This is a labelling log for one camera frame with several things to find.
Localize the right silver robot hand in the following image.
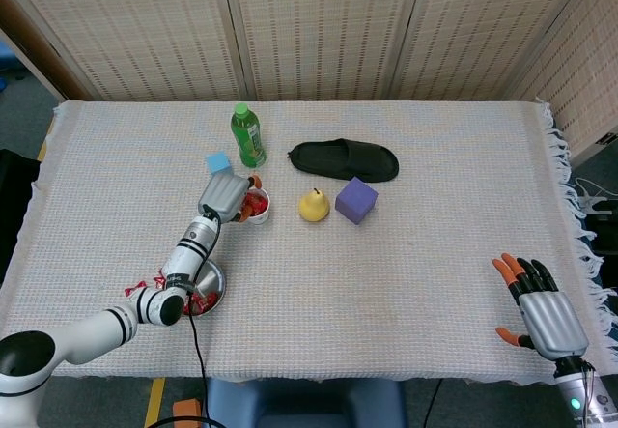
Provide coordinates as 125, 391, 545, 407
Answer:
492, 252, 590, 361

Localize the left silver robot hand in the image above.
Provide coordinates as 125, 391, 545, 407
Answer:
197, 172, 265, 224

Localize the round metal plate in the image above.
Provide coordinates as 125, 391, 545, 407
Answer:
183, 259, 227, 317

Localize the white paper cup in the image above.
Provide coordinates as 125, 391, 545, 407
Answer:
239, 187, 271, 227

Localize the light blue foam cube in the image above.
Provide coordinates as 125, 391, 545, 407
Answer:
205, 151, 232, 177

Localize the green drink bottle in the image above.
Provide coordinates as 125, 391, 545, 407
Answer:
230, 102, 267, 169

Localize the yellow pear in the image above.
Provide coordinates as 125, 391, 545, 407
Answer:
297, 186, 331, 224

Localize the black floor object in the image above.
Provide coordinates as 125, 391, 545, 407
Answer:
583, 213, 618, 258

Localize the black slipper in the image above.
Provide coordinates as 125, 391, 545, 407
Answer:
285, 137, 401, 184

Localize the purple foam cube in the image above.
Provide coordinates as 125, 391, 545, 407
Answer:
334, 176, 379, 226

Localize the woven fringed tablecloth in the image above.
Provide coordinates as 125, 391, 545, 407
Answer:
0, 99, 618, 385

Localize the woven folding screen panel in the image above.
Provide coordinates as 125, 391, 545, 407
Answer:
0, 0, 250, 103
388, 0, 598, 102
220, 0, 429, 102
504, 0, 618, 161

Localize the black box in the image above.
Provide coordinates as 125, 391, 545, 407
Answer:
0, 149, 41, 287

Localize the orange block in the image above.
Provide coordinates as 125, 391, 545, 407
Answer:
172, 398, 202, 420

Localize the thin black cable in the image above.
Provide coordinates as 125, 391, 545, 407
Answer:
423, 378, 444, 428

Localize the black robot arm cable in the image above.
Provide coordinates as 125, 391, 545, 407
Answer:
143, 204, 223, 428

